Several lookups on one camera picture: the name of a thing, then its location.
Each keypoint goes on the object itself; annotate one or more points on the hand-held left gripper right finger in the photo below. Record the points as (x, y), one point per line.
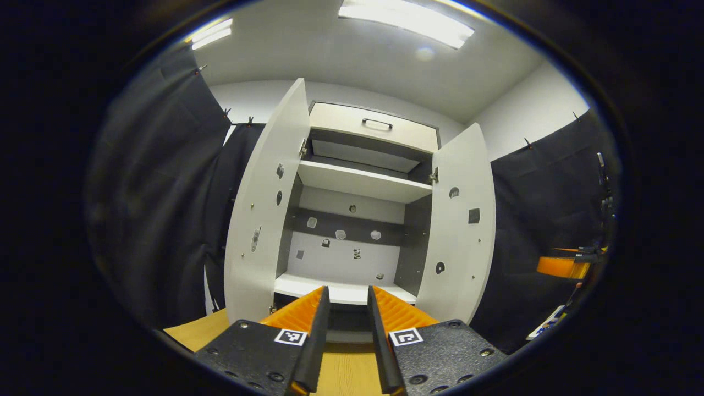
(379, 341)

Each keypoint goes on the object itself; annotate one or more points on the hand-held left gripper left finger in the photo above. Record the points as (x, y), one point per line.
(318, 341)

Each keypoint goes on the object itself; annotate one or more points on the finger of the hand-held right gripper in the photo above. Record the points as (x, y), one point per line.
(564, 265)

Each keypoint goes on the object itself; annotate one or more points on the beige cabinet door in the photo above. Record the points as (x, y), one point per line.
(462, 247)
(258, 165)

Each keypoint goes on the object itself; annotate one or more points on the beige double-door shoe cabinet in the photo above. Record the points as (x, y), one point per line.
(357, 181)

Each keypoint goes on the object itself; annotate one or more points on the flat white blue packet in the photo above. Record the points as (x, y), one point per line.
(547, 324)

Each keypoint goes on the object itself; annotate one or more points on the black backdrop cloth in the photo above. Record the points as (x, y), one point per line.
(154, 192)

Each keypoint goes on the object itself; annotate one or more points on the large ceiling light panel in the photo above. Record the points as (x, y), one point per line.
(407, 22)

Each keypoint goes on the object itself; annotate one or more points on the small ceiling light panel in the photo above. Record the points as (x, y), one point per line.
(212, 34)

